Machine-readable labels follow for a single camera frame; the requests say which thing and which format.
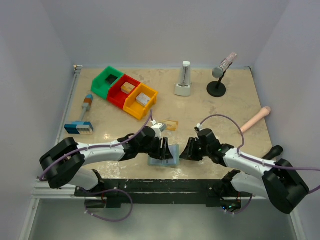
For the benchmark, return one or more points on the grey glitter microphone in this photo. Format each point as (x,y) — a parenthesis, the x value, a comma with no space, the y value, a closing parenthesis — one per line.
(223,65)

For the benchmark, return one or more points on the aluminium frame rail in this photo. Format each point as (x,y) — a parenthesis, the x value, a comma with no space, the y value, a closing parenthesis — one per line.
(40,189)

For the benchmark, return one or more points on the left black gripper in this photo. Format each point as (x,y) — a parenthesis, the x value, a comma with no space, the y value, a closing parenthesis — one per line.
(159,148)

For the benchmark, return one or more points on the black microphone stand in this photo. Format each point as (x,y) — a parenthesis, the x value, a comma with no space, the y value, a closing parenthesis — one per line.
(216,88)

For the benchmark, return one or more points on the yellow plastic bin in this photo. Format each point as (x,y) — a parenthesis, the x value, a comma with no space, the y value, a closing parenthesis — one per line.
(133,108)

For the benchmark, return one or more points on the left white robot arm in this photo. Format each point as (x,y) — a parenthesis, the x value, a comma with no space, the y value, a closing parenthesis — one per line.
(63,164)

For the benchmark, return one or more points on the white metronome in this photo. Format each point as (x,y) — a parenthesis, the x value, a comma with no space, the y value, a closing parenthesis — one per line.
(183,87)

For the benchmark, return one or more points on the card stack in yellow bin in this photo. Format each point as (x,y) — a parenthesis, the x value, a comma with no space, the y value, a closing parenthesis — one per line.
(143,99)

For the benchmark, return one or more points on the toy block hammer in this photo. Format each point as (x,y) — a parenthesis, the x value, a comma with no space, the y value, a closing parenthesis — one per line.
(81,127)

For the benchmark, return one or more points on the card stack in red bin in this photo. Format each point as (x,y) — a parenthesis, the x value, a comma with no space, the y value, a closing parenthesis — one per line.
(127,88)

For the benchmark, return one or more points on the green card holder wallet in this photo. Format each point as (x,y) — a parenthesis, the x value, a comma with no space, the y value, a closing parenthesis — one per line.
(174,150)

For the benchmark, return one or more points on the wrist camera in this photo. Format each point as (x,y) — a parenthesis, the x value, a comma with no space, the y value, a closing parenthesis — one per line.
(158,126)
(198,127)

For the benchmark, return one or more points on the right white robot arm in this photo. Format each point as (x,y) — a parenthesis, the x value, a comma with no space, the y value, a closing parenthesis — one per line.
(276,181)

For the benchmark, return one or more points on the green plastic bin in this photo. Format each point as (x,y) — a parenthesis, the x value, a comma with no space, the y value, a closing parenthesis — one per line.
(99,86)

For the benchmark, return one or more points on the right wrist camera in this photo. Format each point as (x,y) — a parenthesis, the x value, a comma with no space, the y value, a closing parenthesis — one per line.
(198,127)

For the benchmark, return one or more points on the black item in green bin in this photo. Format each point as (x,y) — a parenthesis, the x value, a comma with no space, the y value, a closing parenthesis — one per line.
(111,79)

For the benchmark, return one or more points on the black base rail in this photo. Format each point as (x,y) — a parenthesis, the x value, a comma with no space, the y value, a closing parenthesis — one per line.
(115,192)

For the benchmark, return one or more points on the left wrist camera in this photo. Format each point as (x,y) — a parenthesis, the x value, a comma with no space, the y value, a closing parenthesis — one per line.
(158,126)

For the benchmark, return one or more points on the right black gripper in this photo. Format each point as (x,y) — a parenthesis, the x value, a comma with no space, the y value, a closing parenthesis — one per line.
(195,146)

